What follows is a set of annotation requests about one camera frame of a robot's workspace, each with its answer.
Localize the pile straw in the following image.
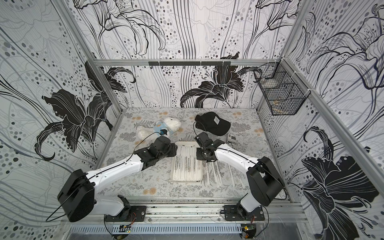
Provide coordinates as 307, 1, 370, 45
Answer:
205, 162, 246, 189

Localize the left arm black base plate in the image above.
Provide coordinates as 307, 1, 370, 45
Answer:
105, 206, 147, 223

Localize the white slotted cable duct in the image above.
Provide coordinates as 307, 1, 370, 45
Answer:
70, 223, 242, 235

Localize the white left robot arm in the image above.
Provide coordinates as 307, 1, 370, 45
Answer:
58, 136, 178, 223

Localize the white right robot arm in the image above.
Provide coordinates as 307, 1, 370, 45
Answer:
195, 132, 285, 215

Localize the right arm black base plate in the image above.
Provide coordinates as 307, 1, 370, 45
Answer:
220, 205, 265, 222

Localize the white rectangular storage tray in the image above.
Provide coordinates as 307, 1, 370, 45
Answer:
170, 142, 203, 183

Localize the black wire wall basket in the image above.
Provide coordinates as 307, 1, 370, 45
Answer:
253, 62, 307, 116

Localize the white plush toy blue shirt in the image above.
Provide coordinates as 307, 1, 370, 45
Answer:
137, 117, 182, 141

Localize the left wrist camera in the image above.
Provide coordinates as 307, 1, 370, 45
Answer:
160, 129, 168, 136

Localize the black baseball cap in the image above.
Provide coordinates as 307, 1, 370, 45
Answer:
195, 112, 231, 136

